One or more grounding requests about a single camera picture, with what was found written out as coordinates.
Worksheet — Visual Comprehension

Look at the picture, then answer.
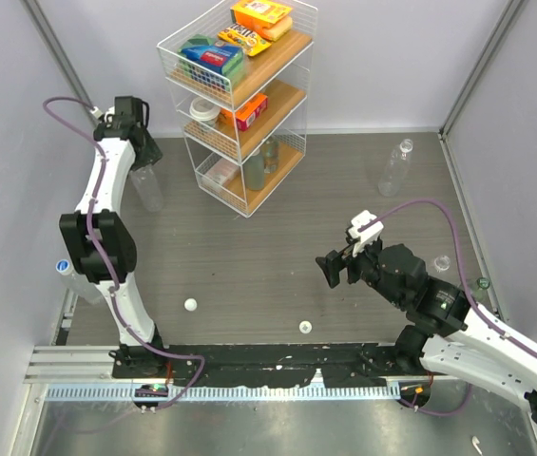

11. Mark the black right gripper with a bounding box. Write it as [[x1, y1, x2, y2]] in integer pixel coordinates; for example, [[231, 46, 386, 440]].
[[316, 234, 407, 309]]

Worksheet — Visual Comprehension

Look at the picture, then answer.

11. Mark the clear plastic bottle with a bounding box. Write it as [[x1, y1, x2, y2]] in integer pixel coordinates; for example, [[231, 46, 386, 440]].
[[378, 139, 413, 197], [129, 164, 163, 212], [432, 255, 451, 274]]

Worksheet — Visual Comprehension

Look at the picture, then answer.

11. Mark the white bottle cap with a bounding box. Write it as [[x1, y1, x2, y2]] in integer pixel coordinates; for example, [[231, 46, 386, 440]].
[[298, 320, 313, 334], [184, 298, 198, 312]]

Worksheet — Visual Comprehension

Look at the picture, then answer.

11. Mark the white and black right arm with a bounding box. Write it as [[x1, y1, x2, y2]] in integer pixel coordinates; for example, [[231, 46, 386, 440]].
[[316, 240, 537, 425]]

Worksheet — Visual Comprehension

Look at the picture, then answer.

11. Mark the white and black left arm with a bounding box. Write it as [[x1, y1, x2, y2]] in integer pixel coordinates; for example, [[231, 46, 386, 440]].
[[59, 96, 167, 378]]

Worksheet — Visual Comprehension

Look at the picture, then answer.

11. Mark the clear bottle with blue cap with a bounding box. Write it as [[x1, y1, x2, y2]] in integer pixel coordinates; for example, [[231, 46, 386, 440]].
[[55, 259, 105, 305]]

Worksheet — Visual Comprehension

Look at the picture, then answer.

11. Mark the green glass bottle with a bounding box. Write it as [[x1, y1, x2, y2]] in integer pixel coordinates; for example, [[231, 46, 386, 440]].
[[472, 276, 491, 293]]

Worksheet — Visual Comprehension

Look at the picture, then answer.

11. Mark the white lidded paper cup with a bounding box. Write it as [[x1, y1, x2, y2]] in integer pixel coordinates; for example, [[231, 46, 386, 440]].
[[189, 97, 221, 129]]

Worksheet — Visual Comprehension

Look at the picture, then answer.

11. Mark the white box, bottom shelf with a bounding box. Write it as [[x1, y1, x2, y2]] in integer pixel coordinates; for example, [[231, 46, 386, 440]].
[[201, 158, 240, 192]]

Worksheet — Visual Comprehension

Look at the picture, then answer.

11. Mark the orange box, middle shelf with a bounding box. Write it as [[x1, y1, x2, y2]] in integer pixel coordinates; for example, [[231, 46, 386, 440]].
[[219, 92, 268, 131]]

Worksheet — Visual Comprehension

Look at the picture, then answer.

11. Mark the glass jar, bottom shelf front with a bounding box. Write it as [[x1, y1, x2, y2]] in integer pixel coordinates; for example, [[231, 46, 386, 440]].
[[243, 149, 265, 191]]

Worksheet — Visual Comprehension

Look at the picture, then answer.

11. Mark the glass jar, shelf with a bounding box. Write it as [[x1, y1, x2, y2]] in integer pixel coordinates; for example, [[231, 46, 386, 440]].
[[243, 149, 265, 191], [260, 137, 279, 174]]

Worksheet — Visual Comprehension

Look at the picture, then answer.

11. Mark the green and blue box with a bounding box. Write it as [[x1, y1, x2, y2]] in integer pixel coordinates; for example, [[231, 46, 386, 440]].
[[178, 34, 246, 91]]

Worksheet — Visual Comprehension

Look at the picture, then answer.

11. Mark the glass jar, bottom shelf back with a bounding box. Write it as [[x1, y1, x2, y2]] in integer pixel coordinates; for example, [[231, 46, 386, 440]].
[[260, 137, 279, 174]]

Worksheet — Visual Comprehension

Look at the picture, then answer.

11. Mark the yellow candy bag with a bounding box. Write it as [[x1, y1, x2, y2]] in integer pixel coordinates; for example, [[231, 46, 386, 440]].
[[218, 24, 272, 57]]

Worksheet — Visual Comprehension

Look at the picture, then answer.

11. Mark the orange snack box, top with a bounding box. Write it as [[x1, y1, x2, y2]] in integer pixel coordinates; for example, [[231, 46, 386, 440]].
[[231, 1, 293, 29]]

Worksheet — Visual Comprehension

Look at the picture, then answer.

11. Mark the yellow sponge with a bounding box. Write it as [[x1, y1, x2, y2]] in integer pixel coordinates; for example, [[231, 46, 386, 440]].
[[259, 16, 294, 42]]

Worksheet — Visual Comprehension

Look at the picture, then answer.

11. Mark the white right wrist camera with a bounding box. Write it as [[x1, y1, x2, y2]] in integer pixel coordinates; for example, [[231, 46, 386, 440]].
[[346, 210, 384, 257]]

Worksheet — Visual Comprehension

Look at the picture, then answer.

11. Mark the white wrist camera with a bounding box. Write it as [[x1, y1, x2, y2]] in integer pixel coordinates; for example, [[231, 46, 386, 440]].
[[90, 106, 115, 126], [346, 210, 384, 257]]

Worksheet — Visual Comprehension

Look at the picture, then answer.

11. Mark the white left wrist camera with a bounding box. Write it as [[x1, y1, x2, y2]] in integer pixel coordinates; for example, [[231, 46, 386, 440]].
[[90, 106, 115, 126]]

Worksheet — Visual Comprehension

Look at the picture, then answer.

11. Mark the white wire shelf rack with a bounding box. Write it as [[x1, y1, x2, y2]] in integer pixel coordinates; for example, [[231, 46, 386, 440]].
[[157, 1, 318, 218]]

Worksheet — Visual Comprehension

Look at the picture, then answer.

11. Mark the white slotted cable duct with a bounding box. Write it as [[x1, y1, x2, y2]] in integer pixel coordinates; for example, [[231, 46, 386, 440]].
[[47, 383, 402, 403]]

